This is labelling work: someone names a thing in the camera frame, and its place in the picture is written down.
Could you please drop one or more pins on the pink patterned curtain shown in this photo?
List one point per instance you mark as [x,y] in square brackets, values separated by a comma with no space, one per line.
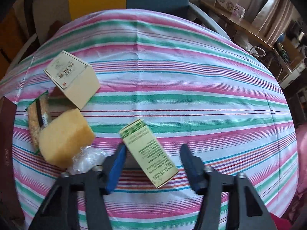
[275,16]

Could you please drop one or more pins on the white plastic bag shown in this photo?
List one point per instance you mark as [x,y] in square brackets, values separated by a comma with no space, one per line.
[86,159]

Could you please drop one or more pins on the green cream carton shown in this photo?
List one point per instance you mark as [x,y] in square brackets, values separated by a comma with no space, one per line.
[148,153]

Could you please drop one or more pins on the cream cardboard box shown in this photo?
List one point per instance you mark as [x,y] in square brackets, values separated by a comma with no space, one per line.
[76,83]

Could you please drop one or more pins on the striped bed sheet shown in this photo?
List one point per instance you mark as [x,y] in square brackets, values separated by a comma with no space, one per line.
[191,88]

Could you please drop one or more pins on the wooden wardrobe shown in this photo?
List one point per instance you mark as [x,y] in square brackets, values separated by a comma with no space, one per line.
[9,33]

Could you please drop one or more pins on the wooden desk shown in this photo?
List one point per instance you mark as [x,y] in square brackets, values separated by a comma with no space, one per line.
[242,26]

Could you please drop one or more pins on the person's red garment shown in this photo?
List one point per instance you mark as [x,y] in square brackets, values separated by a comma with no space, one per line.
[280,222]

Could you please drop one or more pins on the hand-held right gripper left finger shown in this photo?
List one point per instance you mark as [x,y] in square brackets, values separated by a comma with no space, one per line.
[116,170]

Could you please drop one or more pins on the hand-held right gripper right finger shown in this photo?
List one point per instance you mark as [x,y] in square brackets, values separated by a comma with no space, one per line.
[191,170]

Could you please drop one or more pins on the grey sofa armrest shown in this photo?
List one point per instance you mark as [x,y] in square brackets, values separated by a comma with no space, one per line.
[208,19]

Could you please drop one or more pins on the large yellow sponge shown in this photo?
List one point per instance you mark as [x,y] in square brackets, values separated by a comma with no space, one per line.
[64,136]

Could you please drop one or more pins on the small pink packet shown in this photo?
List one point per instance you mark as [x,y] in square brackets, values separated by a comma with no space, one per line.
[238,10]

